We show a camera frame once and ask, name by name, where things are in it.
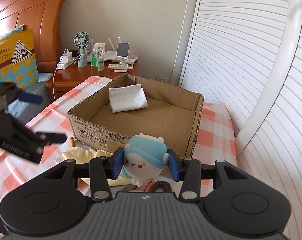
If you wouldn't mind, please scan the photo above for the brown hair scrunchie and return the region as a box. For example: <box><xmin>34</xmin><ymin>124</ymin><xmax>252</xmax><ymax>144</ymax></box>
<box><xmin>149</xmin><ymin>180</ymin><xmax>172</xmax><ymax>193</ymax></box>

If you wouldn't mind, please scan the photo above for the blue white plush toy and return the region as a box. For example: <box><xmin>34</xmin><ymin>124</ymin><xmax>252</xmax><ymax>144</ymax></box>
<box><xmin>122</xmin><ymin>133</ymin><xmax>169</xmax><ymax>187</ymax></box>

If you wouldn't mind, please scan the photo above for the yellow cleaning cloth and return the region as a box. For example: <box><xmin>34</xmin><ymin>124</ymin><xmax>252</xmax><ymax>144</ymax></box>
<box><xmin>62</xmin><ymin>146</ymin><xmax>132</xmax><ymax>187</ymax></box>

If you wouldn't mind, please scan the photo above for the orange rubber finger cot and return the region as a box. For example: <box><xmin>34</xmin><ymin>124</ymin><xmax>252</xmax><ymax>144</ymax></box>
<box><xmin>69</xmin><ymin>137</ymin><xmax>75</xmax><ymax>147</ymax></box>

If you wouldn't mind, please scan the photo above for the pink checkered tablecloth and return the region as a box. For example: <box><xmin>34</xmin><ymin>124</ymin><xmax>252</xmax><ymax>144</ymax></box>
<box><xmin>0</xmin><ymin>76</ymin><xmax>237</xmax><ymax>201</ymax></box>

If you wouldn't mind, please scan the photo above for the yellow blue snack bag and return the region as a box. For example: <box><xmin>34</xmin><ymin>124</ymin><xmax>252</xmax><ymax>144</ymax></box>
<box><xmin>0</xmin><ymin>29</ymin><xmax>39</xmax><ymax>89</ymax></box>

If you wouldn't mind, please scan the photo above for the wooden nightstand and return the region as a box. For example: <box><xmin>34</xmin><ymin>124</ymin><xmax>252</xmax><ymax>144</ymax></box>
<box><xmin>46</xmin><ymin>61</ymin><xmax>123</xmax><ymax>101</ymax></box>

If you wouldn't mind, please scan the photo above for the white power strip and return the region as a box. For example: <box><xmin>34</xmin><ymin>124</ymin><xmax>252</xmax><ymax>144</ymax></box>
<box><xmin>56</xmin><ymin>52</ymin><xmax>76</xmax><ymax>69</ymax></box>

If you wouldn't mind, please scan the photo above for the brown cardboard box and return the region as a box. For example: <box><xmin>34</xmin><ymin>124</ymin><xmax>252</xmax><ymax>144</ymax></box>
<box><xmin>67</xmin><ymin>74</ymin><xmax>204</xmax><ymax>158</ymax></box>

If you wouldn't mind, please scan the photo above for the folded white towel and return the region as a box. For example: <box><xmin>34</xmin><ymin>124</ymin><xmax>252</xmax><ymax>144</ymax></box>
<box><xmin>109</xmin><ymin>84</ymin><xmax>148</xmax><ymax>113</ymax></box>

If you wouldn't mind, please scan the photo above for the mint green desk fan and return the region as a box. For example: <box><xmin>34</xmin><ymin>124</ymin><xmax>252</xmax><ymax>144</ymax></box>
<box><xmin>74</xmin><ymin>31</ymin><xmax>91</xmax><ymax>68</ymax></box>

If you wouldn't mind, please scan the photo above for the green bottle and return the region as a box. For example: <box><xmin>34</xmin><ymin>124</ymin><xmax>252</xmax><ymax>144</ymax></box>
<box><xmin>97</xmin><ymin>51</ymin><xmax>104</xmax><ymax>72</ymax></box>

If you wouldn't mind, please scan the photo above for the wooden headboard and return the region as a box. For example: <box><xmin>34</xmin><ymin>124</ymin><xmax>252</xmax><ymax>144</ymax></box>
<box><xmin>0</xmin><ymin>0</ymin><xmax>66</xmax><ymax>73</ymax></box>

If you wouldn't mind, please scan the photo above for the white cream tube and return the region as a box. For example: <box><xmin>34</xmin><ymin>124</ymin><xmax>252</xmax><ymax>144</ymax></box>
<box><xmin>94</xmin><ymin>43</ymin><xmax>106</xmax><ymax>56</ymax></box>

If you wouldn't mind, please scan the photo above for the white remote control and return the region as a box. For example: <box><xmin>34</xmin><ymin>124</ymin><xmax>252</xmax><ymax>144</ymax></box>
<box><xmin>108</xmin><ymin>63</ymin><xmax>133</xmax><ymax>70</ymax></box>

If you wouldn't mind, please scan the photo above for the phone on white stand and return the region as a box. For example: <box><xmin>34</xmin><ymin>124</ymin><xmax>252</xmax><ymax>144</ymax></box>
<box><xmin>116</xmin><ymin>42</ymin><xmax>130</xmax><ymax>64</ymax></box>

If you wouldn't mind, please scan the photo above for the white louvered closet door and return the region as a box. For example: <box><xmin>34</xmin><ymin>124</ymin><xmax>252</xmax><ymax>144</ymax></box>
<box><xmin>179</xmin><ymin>0</ymin><xmax>302</xmax><ymax>239</ymax></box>

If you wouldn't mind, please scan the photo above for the white charging cable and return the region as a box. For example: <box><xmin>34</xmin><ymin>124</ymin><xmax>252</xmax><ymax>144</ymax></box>
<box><xmin>51</xmin><ymin>47</ymin><xmax>70</xmax><ymax>103</ymax></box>

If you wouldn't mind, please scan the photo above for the white wall socket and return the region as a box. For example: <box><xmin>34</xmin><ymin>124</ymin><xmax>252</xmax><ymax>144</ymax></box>
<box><xmin>156</xmin><ymin>76</ymin><xmax>168</xmax><ymax>83</ymax></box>

